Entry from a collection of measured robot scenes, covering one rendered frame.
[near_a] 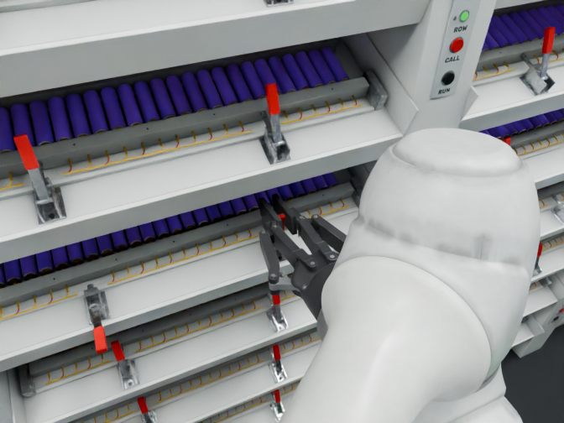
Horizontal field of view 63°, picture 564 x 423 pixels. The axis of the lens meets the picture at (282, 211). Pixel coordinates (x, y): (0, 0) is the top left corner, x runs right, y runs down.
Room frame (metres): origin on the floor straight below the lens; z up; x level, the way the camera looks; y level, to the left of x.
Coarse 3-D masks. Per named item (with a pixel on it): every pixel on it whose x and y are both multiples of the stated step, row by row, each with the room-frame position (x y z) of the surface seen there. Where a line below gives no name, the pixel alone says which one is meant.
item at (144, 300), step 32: (224, 256) 0.46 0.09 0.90; (256, 256) 0.47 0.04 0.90; (128, 288) 0.40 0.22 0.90; (160, 288) 0.41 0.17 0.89; (192, 288) 0.41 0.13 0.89; (224, 288) 0.42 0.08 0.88; (32, 320) 0.35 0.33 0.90; (64, 320) 0.35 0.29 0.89; (128, 320) 0.36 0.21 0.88; (0, 352) 0.31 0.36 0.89; (32, 352) 0.31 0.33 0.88
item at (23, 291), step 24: (336, 192) 0.57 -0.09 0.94; (240, 216) 0.51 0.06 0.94; (168, 240) 0.46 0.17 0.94; (192, 240) 0.46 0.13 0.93; (240, 240) 0.48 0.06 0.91; (96, 264) 0.41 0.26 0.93; (120, 264) 0.42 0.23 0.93; (168, 264) 0.43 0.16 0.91; (24, 288) 0.37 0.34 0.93; (48, 288) 0.38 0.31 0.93; (0, 312) 0.35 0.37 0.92
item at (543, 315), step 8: (560, 272) 0.84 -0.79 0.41; (552, 304) 0.81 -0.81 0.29; (560, 304) 0.81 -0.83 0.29; (536, 312) 0.84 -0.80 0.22; (544, 312) 0.82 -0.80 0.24; (552, 312) 0.81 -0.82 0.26; (544, 320) 0.81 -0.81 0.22; (560, 320) 0.84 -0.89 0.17; (544, 328) 0.81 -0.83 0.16; (552, 328) 0.84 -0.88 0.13; (536, 336) 0.81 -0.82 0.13; (544, 336) 0.83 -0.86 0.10; (520, 344) 0.82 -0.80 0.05; (528, 344) 0.81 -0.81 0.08; (536, 344) 0.82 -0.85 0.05; (520, 352) 0.81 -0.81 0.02; (528, 352) 0.82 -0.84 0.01
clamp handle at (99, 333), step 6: (90, 306) 0.35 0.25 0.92; (96, 306) 0.36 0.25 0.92; (96, 312) 0.35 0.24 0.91; (96, 318) 0.34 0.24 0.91; (96, 324) 0.33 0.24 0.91; (96, 330) 0.32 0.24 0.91; (102, 330) 0.32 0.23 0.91; (96, 336) 0.31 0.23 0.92; (102, 336) 0.31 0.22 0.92; (96, 342) 0.31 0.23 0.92; (102, 342) 0.31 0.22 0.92; (96, 348) 0.30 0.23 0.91; (102, 348) 0.30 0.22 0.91
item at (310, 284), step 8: (312, 256) 0.36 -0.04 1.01; (320, 256) 0.36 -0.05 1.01; (296, 264) 0.35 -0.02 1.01; (320, 264) 0.35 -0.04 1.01; (328, 264) 0.32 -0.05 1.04; (296, 272) 0.34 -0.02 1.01; (304, 272) 0.34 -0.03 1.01; (312, 272) 0.34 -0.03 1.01; (320, 272) 0.31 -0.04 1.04; (328, 272) 0.31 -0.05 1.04; (296, 280) 0.32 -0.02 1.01; (304, 280) 0.32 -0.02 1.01; (312, 280) 0.31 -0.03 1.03; (320, 280) 0.30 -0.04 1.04; (304, 288) 0.31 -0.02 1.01; (312, 288) 0.30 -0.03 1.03; (320, 288) 0.30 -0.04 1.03; (304, 296) 0.31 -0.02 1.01; (312, 296) 0.29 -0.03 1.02; (320, 296) 0.29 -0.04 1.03; (312, 304) 0.29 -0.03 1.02; (320, 304) 0.28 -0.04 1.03; (312, 312) 0.29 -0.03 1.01
